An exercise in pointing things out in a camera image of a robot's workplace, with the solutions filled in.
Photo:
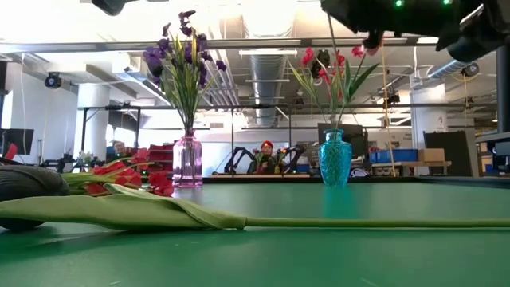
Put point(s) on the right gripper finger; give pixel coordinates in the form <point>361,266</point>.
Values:
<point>372,40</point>

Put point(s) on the red artificial flower bunch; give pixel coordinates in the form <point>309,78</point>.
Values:
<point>161,181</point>
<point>307,56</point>

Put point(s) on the black artificial tulip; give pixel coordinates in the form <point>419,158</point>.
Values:
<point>119,209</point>
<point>156,71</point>

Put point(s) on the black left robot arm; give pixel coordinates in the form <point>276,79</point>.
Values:
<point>109,6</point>

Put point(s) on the background black robot arm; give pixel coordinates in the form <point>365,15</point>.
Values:
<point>296,151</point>
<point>60,162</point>
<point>239,153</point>

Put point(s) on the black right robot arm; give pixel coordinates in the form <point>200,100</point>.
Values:
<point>478,44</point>

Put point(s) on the blue glass vase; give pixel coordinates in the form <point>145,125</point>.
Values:
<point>334,159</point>

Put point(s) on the pink glass vase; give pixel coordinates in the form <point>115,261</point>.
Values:
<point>187,159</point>

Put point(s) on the white building column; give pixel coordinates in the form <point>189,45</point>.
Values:
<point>93,119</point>
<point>428,119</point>

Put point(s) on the white strip light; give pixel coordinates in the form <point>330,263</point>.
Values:
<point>267,52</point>

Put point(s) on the grey horizontal beam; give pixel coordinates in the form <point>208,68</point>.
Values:
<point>259,42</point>

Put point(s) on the blue storage bins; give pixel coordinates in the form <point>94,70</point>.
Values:
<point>404,155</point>

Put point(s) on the brown cardboard box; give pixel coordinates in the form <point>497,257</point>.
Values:
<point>431,154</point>

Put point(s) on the wooden bench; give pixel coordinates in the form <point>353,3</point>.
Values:
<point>426,163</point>

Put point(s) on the black panel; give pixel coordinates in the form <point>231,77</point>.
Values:
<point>458,151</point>

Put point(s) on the person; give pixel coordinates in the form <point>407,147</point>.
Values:
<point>266,153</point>
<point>119,148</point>

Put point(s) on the green table mat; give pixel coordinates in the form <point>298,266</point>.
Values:
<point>279,259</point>

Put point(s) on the red storage bins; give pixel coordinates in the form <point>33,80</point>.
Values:
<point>161,157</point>

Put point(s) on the slim silver air duct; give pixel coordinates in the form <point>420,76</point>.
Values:
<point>450,68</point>

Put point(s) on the wide silver air duct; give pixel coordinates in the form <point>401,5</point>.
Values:
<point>267,87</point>

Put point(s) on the black tubular workstation frame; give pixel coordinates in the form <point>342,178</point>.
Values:
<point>247,106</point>

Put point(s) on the black rig post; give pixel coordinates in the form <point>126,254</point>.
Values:
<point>503,99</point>

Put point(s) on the black metal table frame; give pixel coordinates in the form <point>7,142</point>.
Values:
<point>478,179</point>

